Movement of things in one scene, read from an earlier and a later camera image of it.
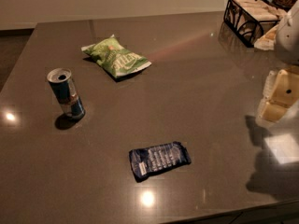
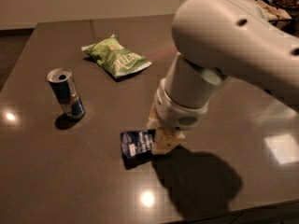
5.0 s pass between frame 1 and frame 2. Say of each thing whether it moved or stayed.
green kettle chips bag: stayed
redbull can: stayed
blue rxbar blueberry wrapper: moved
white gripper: moved
